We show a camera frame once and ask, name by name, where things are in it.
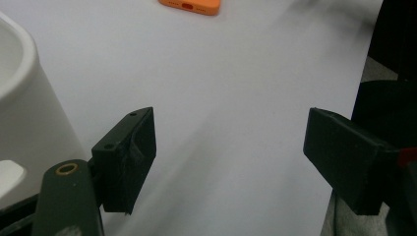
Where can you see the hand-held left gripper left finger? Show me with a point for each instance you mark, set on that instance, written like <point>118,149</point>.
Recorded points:
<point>126,164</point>

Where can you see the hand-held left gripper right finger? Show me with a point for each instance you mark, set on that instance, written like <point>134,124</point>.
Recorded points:
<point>344,157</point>

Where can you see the white plastic container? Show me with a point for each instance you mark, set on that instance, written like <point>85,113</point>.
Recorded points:
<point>36,124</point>

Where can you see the orange phone case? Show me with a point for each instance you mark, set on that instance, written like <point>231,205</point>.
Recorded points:
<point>193,5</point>

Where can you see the black stand base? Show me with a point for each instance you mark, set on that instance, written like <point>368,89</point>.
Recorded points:
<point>387,108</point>

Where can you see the white table sheet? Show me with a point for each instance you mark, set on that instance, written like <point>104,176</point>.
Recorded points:
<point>229,98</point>

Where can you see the black curtain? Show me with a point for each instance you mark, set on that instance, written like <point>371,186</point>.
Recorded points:
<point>396,32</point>

